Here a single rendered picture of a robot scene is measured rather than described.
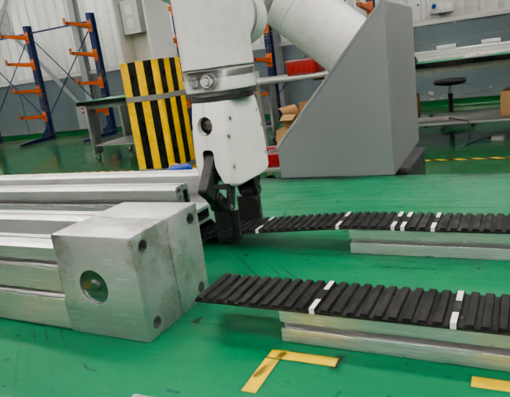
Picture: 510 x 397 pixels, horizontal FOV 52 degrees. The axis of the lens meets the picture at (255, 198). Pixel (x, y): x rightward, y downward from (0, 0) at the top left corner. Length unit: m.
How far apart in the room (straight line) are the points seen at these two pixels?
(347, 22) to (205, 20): 0.48
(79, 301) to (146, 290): 0.07
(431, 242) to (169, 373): 0.30
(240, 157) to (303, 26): 0.48
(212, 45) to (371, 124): 0.41
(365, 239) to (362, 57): 0.40
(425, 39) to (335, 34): 7.14
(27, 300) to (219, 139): 0.25
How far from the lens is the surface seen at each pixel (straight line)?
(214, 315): 0.49
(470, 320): 0.39
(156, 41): 3.95
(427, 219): 0.58
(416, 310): 0.40
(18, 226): 0.65
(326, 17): 1.03
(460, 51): 5.43
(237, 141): 0.60
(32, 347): 0.52
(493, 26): 8.07
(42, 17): 11.66
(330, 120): 0.94
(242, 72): 0.60
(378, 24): 0.91
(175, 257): 0.49
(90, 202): 0.75
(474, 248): 0.57
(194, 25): 0.60
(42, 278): 0.53
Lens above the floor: 1.00
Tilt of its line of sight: 15 degrees down
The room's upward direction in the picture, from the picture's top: 8 degrees counter-clockwise
